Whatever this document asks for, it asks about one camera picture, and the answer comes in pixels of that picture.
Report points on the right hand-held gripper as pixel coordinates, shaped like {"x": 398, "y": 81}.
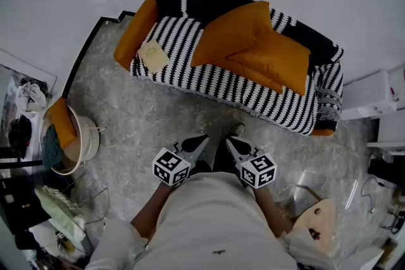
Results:
{"x": 257, "y": 169}

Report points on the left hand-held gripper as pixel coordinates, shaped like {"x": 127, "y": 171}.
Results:
{"x": 171, "y": 166}

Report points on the person's white shirt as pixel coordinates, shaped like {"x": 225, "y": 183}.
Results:
{"x": 209, "y": 224}

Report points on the round wooden stool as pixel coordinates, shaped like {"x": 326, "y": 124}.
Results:
{"x": 319, "y": 218}

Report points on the white round laundry basket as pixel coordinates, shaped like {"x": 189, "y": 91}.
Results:
{"x": 87, "y": 139}

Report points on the person's black trousers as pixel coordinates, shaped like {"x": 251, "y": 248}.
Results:
{"x": 221, "y": 158}

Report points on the orange sofa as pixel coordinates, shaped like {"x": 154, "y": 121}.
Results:
{"x": 136, "y": 38}

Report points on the pale green knitted cloth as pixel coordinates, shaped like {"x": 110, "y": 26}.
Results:
{"x": 60, "y": 208}

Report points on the white cabinet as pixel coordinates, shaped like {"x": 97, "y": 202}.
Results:
{"x": 367, "y": 95}

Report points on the person's right forearm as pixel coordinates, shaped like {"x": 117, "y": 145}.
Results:
{"x": 272, "y": 212}

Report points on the white table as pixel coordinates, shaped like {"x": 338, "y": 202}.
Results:
{"x": 389, "y": 132}

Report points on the person's left forearm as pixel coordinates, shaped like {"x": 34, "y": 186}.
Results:
{"x": 152, "y": 212}

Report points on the person's right shoe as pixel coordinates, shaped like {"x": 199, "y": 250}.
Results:
{"x": 237, "y": 129}

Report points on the dark teal clothes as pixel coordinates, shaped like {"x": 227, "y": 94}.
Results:
{"x": 52, "y": 148}

